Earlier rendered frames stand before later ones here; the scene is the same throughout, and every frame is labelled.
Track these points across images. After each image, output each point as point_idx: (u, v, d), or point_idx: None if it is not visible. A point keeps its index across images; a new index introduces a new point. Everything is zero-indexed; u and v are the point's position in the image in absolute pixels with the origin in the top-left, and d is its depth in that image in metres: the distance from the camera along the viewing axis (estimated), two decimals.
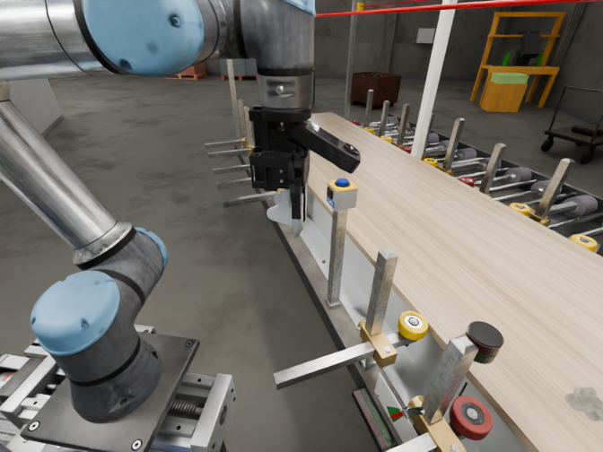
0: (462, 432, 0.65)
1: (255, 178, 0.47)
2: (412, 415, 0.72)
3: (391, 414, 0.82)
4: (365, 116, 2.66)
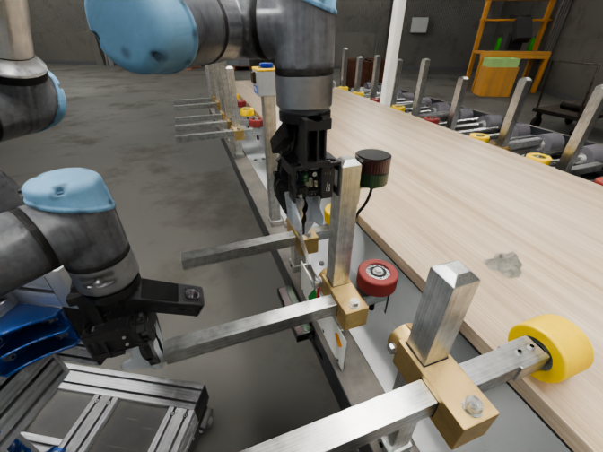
0: (365, 289, 0.60)
1: (332, 187, 0.44)
2: (320, 284, 0.66)
3: None
4: (341, 76, 2.61)
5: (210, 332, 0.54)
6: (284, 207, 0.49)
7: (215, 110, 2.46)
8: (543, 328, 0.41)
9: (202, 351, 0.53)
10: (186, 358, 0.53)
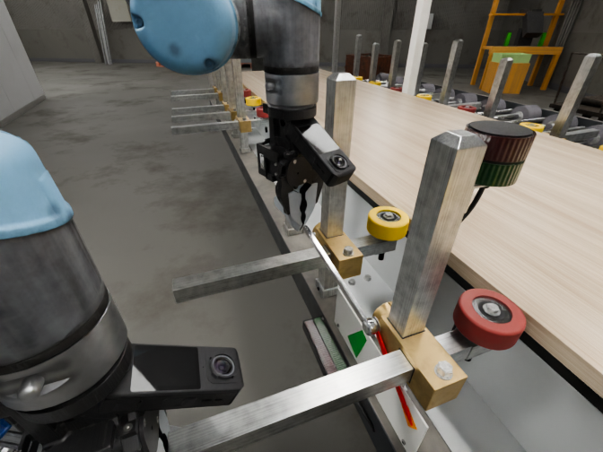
0: (476, 337, 0.39)
1: (264, 165, 0.51)
2: (376, 323, 0.45)
3: (404, 411, 0.42)
4: (353, 66, 2.39)
5: (243, 415, 0.34)
6: (311, 194, 0.53)
7: (217, 103, 2.25)
8: None
9: (231, 447, 0.33)
10: None
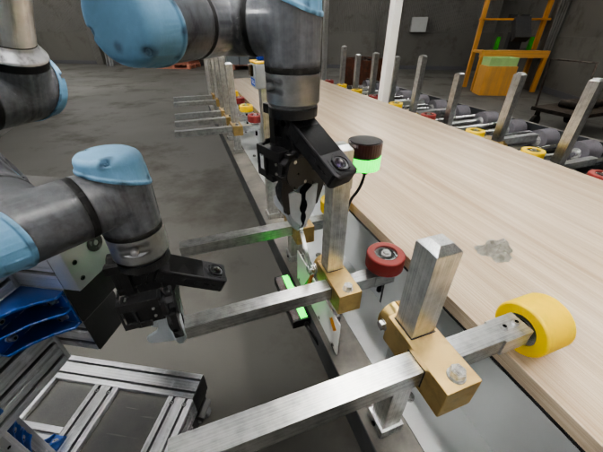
0: (374, 269, 0.62)
1: (264, 165, 0.51)
2: (316, 272, 0.68)
3: None
4: (339, 73, 2.62)
5: (228, 308, 0.57)
6: None
7: (215, 108, 2.48)
8: (528, 305, 0.42)
9: (221, 326, 0.56)
10: (205, 333, 0.55)
